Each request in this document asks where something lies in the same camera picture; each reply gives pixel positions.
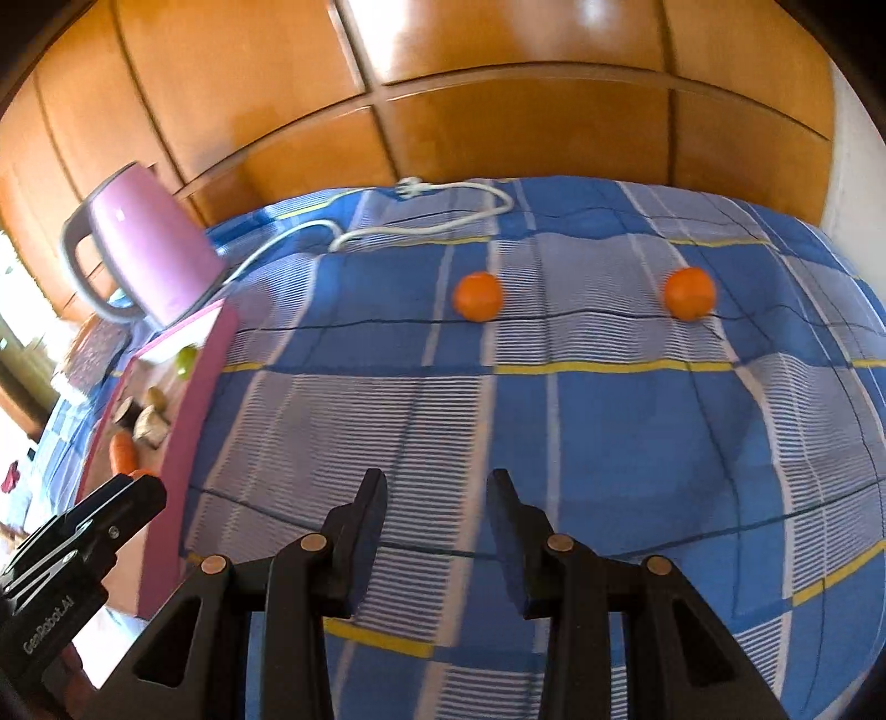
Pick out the wooden wardrobe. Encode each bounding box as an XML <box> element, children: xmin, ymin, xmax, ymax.
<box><xmin>0</xmin><ymin>0</ymin><xmax>838</xmax><ymax>326</ymax></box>

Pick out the pink electric kettle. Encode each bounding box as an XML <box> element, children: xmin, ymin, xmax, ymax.
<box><xmin>61</xmin><ymin>162</ymin><xmax>229</xmax><ymax>330</ymax></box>

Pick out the white power cable with plug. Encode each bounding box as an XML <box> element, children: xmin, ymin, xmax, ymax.
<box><xmin>208</xmin><ymin>176</ymin><xmax>517</xmax><ymax>299</ymax></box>

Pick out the pink-sided shallow box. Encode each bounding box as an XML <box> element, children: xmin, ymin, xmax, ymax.
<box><xmin>73</xmin><ymin>297</ymin><xmax>240</xmax><ymax>620</ymax></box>

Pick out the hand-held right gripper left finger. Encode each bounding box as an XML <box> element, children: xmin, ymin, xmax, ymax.
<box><xmin>93</xmin><ymin>469</ymin><xmax>389</xmax><ymax>720</ymax></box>

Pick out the large cut black radish half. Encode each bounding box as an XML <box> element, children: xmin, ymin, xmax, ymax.
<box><xmin>133</xmin><ymin>405</ymin><xmax>171</xmax><ymax>448</ymax></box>

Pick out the blue plaid blanket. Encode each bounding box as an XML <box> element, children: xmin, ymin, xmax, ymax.
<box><xmin>42</xmin><ymin>176</ymin><xmax>886</xmax><ymax>720</ymax></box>

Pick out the dark patterned object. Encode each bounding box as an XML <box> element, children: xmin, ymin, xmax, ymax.
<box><xmin>51</xmin><ymin>322</ymin><xmax>132</xmax><ymax>403</ymax></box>

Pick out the small orange tangerine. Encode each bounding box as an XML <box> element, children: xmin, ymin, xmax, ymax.
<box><xmin>663</xmin><ymin>266</ymin><xmax>717</xmax><ymax>321</ymax></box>
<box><xmin>452</xmin><ymin>271</ymin><xmax>504</xmax><ymax>323</ymax></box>

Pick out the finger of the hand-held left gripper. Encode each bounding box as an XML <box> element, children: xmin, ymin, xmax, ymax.
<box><xmin>0</xmin><ymin>472</ymin><xmax>168</xmax><ymax>596</ymax></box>

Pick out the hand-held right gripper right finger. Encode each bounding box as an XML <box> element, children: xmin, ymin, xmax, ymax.
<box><xmin>486</xmin><ymin>469</ymin><xmax>790</xmax><ymax>720</ymax></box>

